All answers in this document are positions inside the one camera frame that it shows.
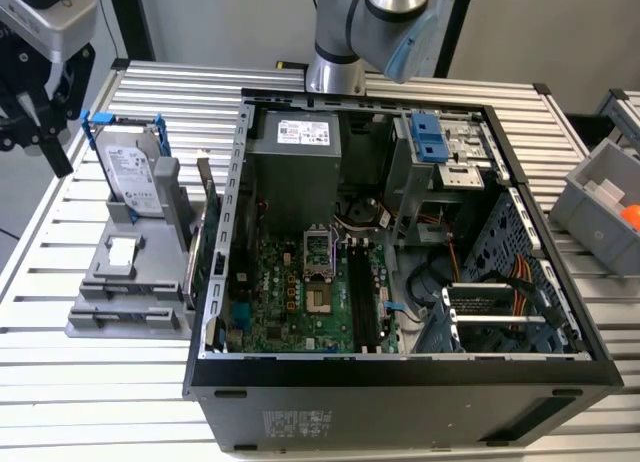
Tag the green motherboard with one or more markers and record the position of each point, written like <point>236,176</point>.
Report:
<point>270,302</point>

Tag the grey metal side table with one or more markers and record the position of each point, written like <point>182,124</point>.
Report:
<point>622,107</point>

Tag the black frame post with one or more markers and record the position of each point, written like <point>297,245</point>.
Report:
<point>132,27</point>
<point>460,32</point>

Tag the CPU socket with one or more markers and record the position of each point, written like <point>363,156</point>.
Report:
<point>320,298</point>

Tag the round black speaker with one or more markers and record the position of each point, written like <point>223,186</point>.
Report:
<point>357,213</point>

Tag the grey parts rack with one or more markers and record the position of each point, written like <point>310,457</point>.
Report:
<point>145,257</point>

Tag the grey plastic bin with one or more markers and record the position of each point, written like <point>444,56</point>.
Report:
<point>595,232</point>

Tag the black RAM slot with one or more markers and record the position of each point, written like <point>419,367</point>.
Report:
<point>357,297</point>

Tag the white box in bin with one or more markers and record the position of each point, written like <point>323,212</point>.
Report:
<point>607,189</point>

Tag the grey power supply unit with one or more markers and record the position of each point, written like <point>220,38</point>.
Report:
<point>295,182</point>

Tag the orange ball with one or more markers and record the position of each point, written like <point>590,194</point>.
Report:
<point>631,217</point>

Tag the silver CPU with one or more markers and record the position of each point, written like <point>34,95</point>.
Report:
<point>121,252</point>

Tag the grey disk bay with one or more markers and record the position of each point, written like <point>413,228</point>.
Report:
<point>480,302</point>

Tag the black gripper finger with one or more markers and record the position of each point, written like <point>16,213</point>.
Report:
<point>59,159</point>

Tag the black PC case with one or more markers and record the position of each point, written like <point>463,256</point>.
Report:
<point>400,417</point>

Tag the hard disk in blue carrier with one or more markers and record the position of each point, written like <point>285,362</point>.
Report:
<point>127,167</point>

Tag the black RAM stick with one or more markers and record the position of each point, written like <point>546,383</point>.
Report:
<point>127,314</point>

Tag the green graphics card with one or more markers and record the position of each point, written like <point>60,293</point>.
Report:
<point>210,222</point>

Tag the blue plastic drive latch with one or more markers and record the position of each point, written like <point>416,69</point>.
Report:
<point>427,137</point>

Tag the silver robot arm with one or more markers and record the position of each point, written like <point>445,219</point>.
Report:
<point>345,27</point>

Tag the yellow black plug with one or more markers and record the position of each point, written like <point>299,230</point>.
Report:
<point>285,64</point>

